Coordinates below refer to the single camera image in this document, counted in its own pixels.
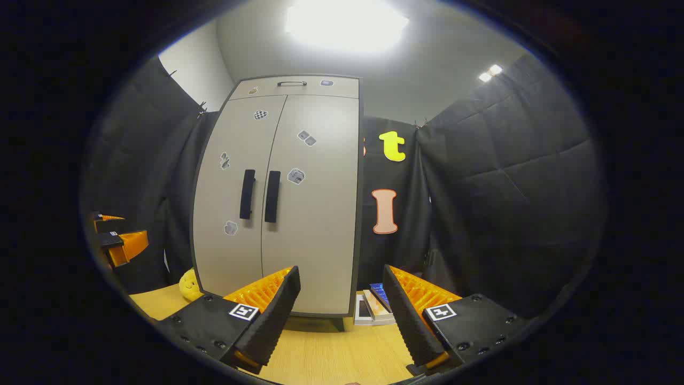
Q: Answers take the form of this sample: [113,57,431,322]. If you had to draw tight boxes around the beige orange book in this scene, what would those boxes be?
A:
[363,289,393,321]

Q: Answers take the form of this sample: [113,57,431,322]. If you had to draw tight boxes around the yellow plush toy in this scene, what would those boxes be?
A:
[178,267,205,303]

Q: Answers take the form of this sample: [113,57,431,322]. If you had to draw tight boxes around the black backdrop cloth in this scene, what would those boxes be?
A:
[80,53,607,321]

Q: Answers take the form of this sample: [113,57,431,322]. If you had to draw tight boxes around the large ceiling light panel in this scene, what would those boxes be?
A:
[285,0,410,54]

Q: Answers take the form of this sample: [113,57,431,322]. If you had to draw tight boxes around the white flat book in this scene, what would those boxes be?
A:
[354,293,397,326]

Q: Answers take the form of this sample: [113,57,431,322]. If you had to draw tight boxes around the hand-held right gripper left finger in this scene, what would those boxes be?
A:
[158,266,301,375]

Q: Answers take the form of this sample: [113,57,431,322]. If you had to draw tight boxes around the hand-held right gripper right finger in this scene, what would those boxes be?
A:
[383,265,530,376]

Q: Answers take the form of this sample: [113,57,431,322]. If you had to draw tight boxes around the grey cabinet door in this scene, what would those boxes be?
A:
[191,95,287,297]
[261,95,360,316]

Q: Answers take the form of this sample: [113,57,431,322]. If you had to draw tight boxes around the grey double-door shoe cabinet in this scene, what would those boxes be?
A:
[190,74,365,332]

